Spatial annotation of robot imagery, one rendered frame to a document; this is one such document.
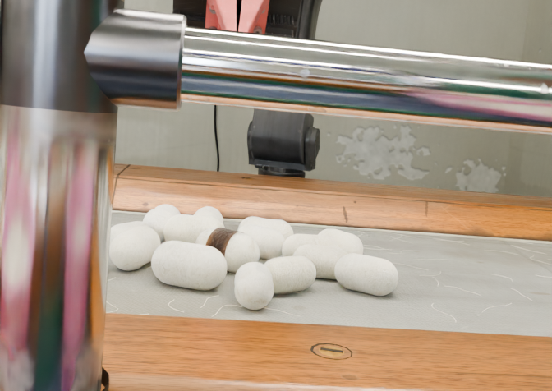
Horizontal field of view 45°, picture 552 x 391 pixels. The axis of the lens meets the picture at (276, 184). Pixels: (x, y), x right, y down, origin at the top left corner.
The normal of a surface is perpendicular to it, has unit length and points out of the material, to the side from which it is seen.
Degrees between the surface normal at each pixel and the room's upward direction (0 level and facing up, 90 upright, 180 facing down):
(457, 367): 0
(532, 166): 90
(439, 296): 0
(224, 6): 62
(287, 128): 77
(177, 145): 90
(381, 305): 0
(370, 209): 45
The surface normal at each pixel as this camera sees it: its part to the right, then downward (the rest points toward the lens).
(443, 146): 0.18, 0.14
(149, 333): 0.09, -0.99
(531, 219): 0.14, -0.61
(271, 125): -0.21, -0.13
